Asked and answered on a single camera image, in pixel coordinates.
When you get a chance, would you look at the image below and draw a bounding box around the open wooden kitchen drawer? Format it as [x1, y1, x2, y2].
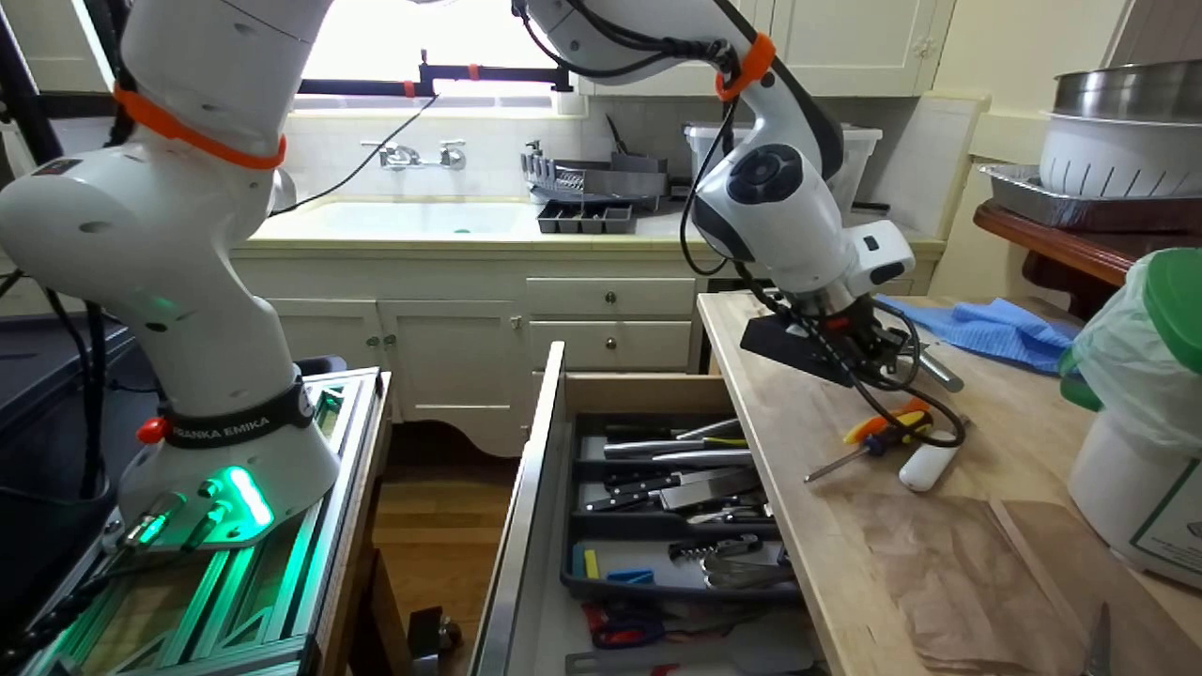
[466, 346, 824, 676]

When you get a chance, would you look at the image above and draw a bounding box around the black metal can opener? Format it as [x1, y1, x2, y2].
[883, 330, 966, 392]

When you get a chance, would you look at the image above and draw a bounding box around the chrome sink faucet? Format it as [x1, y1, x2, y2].
[374, 143, 466, 172]

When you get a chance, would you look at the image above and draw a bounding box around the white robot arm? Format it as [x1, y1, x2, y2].
[509, 0, 915, 392]

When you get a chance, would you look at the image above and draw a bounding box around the white cylindrical handle tool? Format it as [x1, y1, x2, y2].
[898, 445, 956, 497]

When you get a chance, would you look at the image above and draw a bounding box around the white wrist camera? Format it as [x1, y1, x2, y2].
[850, 218, 915, 290]

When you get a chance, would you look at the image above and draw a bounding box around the steel mixing bowl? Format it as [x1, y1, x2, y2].
[1052, 59, 1202, 121]

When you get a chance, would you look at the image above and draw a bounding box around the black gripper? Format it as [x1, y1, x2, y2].
[739, 292, 903, 386]

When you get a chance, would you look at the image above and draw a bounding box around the green plastic bag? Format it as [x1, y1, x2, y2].
[1058, 250, 1202, 455]

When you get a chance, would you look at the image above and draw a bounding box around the white plastic container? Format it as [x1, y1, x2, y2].
[1065, 414, 1202, 590]

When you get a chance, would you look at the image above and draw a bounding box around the metal baking tray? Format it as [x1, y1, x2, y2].
[985, 166, 1202, 232]

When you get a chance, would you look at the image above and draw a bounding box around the white colander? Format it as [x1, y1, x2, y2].
[1038, 118, 1202, 201]

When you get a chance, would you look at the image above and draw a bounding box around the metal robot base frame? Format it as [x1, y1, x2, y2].
[4, 370, 390, 676]

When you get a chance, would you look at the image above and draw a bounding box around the blue cloth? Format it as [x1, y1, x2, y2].
[894, 301, 1074, 375]

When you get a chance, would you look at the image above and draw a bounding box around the black dish rack tray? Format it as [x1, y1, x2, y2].
[538, 201, 636, 232]

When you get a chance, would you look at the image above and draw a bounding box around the brown paper sheet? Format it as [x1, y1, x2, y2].
[855, 494, 1202, 676]

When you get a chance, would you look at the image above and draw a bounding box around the orange blue handled screwdriver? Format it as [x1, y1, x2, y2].
[809, 402, 933, 482]

